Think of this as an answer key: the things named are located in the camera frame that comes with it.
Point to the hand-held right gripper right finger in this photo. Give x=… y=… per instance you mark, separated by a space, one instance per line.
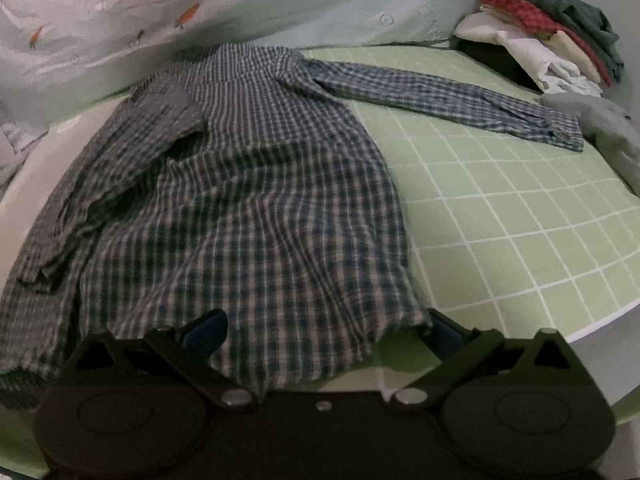
x=445 y=332

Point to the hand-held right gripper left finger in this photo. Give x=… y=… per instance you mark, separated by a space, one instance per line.
x=207 y=330

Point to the blue plaid shirt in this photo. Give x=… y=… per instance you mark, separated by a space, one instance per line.
x=250 y=210

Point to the green grid bed sheet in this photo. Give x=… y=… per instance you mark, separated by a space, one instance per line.
x=500 y=210

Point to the grey cloth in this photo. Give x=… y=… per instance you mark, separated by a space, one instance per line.
x=610 y=125

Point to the black cloth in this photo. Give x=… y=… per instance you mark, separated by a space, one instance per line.
x=500 y=62

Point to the cream folded cloth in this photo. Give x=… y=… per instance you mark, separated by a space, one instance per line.
x=575 y=50

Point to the red checked folded cloth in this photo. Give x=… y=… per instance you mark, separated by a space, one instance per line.
x=520 y=12

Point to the pale carrot print blanket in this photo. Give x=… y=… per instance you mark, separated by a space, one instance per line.
x=250 y=0

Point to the dark green folded cloth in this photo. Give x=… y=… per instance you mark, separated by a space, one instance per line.
x=575 y=10

